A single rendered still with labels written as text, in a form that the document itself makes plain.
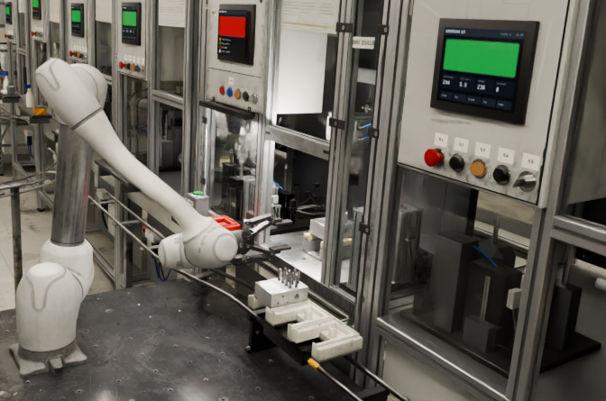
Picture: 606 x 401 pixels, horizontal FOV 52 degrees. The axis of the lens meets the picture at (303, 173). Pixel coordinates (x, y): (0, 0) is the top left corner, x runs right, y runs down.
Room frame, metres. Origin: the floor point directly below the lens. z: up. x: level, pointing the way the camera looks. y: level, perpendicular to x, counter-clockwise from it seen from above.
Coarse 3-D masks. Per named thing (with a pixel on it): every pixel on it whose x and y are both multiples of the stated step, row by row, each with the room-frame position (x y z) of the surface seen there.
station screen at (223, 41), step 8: (224, 16) 2.27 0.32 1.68; (232, 16) 2.22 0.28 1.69; (240, 16) 2.18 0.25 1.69; (224, 40) 2.27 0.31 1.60; (232, 40) 2.22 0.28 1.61; (240, 40) 2.17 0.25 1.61; (224, 48) 2.27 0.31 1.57; (232, 48) 2.22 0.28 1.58; (240, 48) 2.17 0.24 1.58; (232, 56) 2.21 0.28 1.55; (240, 56) 2.17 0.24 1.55
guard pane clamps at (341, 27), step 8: (336, 24) 1.78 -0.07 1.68; (344, 24) 1.75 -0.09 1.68; (352, 24) 1.72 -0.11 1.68; (384, 24) 1.62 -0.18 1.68; (352, 32) 1.72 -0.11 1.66; (384, 32) 1.61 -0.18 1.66; (336, 120) 1.75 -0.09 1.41; (368, 128) 1.64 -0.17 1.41; (376, 136) 1.61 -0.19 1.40; (360, 224) 1.63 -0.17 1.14; (368, 232) 1.60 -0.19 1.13
